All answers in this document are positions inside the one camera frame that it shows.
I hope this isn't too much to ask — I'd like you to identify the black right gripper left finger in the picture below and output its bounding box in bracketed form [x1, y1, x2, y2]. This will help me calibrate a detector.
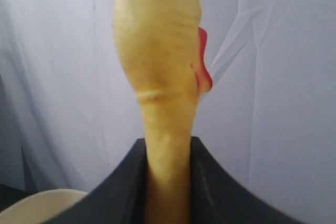
[59, 138, 147, 223]

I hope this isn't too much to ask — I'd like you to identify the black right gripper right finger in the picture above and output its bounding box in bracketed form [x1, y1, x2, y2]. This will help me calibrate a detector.
[190, 136, 300, 224]

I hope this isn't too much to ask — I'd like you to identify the cream bin marked cross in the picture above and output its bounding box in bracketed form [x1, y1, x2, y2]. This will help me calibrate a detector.
[1, 189, 88, 224]

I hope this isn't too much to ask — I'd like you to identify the white backdrop curtain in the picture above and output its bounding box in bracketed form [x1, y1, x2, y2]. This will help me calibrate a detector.
[1, 0, 335, 223]

